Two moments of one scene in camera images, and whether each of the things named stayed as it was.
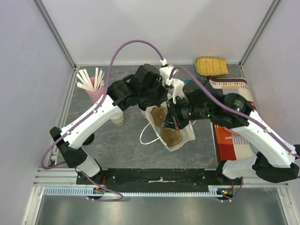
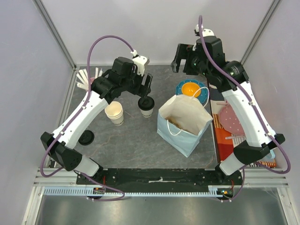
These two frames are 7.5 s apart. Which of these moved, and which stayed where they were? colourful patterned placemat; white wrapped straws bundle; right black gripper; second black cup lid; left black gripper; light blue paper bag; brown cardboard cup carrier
Moved: brown cardboard cup carrier; right black gripper; light blue paper bag; left black gripper
Stayed: colourful patterned placemat; second black cup lid; white wrapped straws bundle
